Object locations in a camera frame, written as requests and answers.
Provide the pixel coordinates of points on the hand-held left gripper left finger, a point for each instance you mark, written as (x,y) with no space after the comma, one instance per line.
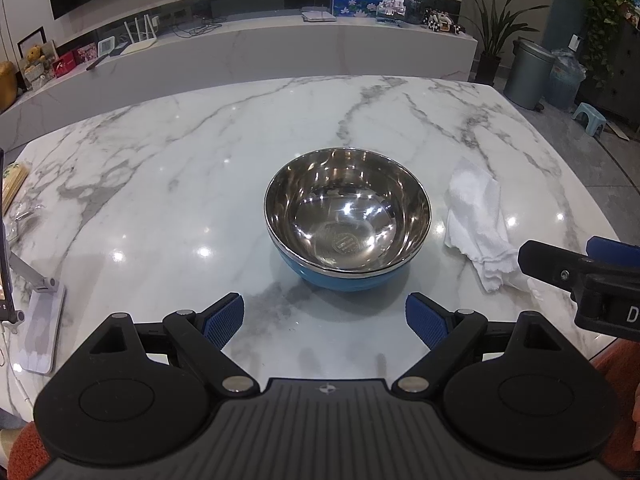
(222,322)

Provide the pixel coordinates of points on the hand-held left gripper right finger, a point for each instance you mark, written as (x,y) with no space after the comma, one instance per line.
(425,322)

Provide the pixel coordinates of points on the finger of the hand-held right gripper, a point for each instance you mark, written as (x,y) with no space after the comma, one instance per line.
(550,265)
(612,249)

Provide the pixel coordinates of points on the white cloth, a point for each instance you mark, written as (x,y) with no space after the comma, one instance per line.
(475,220)

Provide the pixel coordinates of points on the steel bowl with blue outside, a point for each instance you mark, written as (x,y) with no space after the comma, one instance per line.
(345,220)

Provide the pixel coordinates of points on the red-orange fabric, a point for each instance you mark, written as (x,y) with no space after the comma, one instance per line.
(617,375)

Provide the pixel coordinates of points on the small teal stool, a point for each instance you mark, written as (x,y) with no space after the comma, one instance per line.
(590,112)

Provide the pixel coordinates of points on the blue water jug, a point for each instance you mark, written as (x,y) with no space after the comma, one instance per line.
(565,82)

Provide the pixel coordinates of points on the dark cabinet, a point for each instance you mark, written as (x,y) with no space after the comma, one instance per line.
(622,75)

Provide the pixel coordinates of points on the white phone stand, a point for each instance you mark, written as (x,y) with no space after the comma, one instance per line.
(42,330)

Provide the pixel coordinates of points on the grey trash can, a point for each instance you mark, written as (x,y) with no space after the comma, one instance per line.
(527,75)

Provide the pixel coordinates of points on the long-leaf potted plant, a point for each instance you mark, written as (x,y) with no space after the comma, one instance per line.
(487,67)

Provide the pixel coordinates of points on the clear plastic bag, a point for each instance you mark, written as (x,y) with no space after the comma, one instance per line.
(22,222)

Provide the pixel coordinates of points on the leafy green plant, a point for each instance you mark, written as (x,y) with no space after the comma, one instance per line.
(602,5)

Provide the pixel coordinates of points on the chopsticks pack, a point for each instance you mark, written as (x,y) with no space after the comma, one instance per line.
(15,185)

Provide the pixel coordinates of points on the black and white toy figures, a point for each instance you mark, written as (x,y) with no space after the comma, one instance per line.
(440,21)

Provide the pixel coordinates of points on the white marble tv console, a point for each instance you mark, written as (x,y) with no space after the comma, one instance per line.
(280,50)

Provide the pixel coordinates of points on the white router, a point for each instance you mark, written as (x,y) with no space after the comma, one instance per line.
(142,47)

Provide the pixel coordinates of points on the black remote control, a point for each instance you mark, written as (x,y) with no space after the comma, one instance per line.
(97,61)

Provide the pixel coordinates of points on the small white clock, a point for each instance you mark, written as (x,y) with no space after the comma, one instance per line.
(106,47)

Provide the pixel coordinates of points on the red box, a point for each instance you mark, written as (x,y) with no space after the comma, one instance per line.
(64,66)

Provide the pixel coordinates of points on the pink card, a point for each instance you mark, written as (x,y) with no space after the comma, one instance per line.
(86,54)

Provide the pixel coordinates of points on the small photo print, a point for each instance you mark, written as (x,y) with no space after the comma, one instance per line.
(391,6)

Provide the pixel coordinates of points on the golden brown vase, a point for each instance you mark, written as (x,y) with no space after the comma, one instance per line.
(7,85)

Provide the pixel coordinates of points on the grey set-top box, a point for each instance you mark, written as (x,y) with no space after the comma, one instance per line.
(318,15)

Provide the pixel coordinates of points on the brown teddy bear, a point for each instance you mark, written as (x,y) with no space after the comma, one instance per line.
(36,57)

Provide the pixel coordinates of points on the black picture frame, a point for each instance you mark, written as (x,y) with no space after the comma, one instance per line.
(30,37)

